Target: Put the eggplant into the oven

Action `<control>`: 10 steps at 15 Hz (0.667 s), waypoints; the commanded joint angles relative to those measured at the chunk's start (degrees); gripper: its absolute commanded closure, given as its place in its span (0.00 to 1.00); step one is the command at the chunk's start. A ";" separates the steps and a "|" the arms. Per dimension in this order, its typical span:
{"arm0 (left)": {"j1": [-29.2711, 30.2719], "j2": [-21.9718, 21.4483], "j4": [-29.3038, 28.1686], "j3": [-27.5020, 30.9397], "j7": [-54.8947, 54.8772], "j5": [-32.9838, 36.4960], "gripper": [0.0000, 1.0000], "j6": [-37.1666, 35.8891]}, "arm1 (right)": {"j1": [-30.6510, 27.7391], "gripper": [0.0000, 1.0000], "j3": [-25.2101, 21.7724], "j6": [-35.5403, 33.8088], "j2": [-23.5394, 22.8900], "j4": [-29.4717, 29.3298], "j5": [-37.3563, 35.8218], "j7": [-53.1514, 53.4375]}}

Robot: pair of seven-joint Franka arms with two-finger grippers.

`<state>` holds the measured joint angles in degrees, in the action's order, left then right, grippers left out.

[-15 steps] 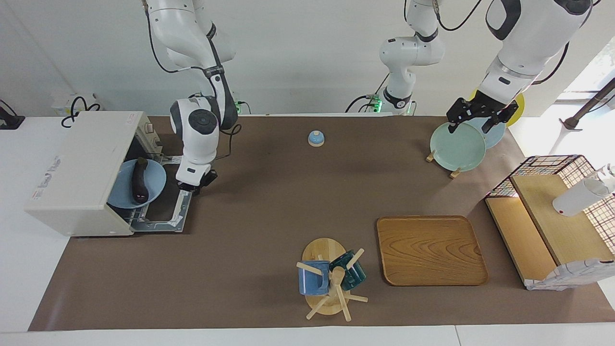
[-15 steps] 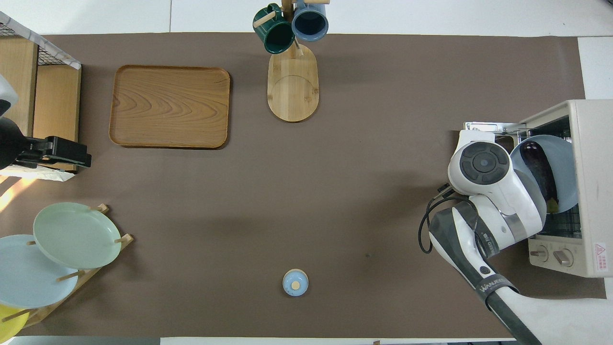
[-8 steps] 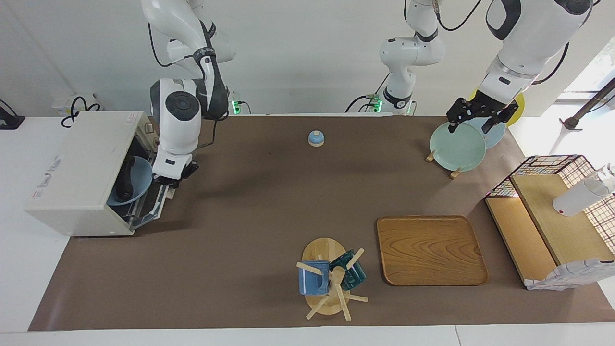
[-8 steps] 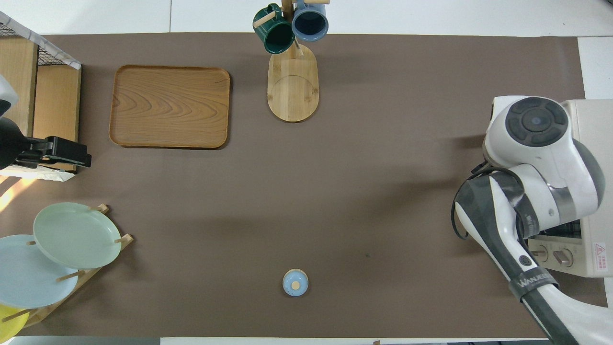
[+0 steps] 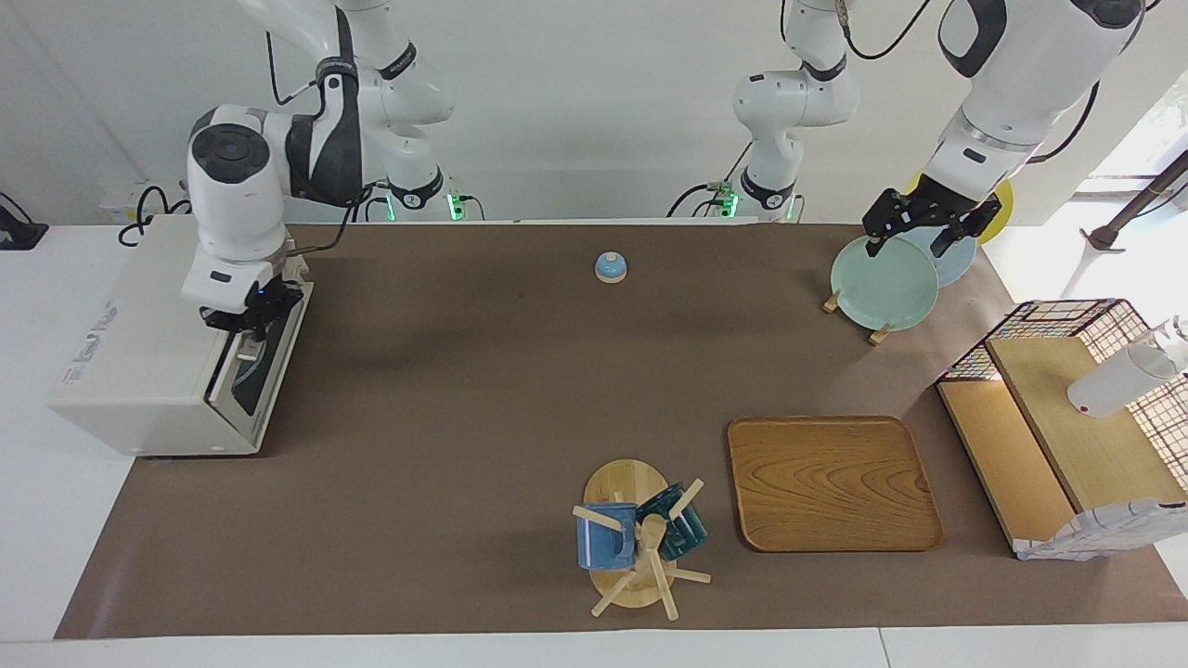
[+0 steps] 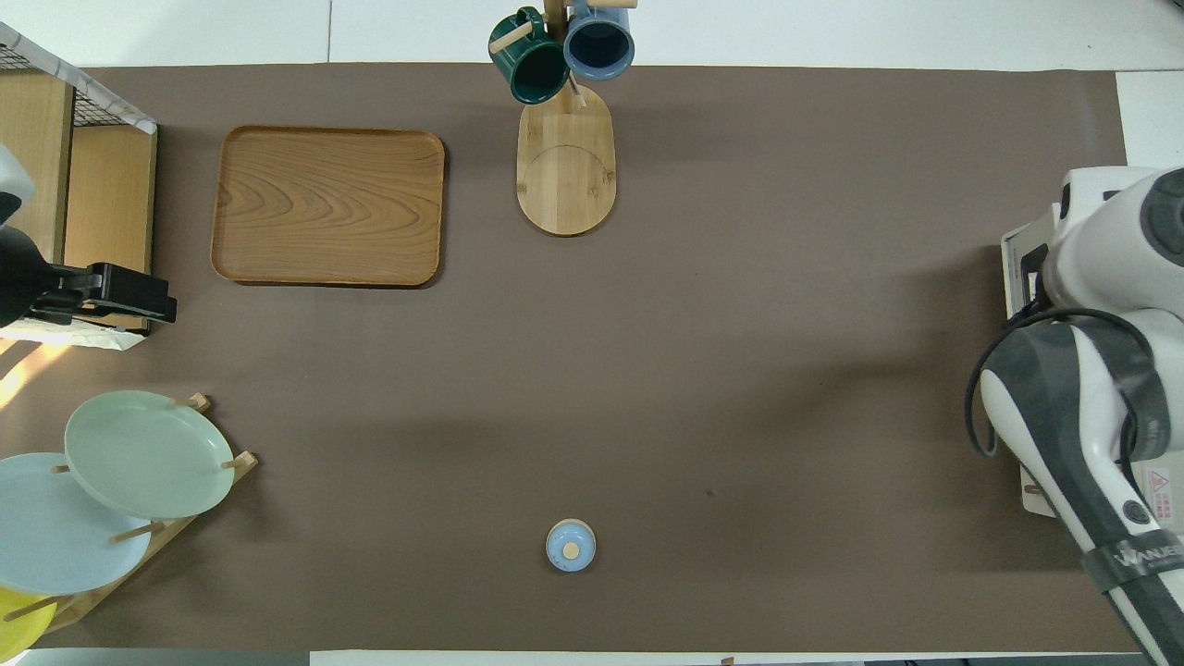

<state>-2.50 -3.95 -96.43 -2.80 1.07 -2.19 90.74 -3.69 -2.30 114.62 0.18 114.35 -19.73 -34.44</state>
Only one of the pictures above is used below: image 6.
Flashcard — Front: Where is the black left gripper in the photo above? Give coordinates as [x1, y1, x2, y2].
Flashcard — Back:
[32, 263, 180, 334]

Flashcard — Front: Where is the glass oven door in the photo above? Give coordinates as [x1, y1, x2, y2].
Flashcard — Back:
[1002, 217, 1061, 322]

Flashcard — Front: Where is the beige toaster oven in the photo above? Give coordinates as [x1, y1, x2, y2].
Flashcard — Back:
[1001, 208, 1184, 537]

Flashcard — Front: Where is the wooden step shelf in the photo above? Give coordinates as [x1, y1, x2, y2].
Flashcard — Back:
[0, 69, 158, 332]

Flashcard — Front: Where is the pale green plate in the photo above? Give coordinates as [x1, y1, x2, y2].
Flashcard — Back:
[63, 389, 236, 521]

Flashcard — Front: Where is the wooden plate rack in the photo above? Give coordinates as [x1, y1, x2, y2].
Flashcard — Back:
[0, 393, 260, 635]

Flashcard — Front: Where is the large light blue plate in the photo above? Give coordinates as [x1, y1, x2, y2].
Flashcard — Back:
[0, 451, 154, 596]

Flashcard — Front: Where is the rectangular wooden tray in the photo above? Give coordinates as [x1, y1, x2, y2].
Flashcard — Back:
[210, 125, 447, 289]

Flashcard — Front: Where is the yellow plate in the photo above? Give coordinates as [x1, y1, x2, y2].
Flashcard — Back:
[0, 585, 56, 660]

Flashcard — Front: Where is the wooden mug tree stand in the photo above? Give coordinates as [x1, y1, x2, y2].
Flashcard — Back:
[488, 0, 639, 238]

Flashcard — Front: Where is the dark green mug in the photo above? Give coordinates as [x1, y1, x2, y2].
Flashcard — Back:
[488, 6, 572, 105]

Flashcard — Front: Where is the small blue lidded jar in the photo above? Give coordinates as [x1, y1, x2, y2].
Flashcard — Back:
[546, 518, 598, 574]

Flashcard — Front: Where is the brown table mat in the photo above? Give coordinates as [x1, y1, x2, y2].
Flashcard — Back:
[0, 63, 1176, 653]

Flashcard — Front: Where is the blue mug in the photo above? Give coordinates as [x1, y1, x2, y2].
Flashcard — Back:
[562, 0, 636, 81]

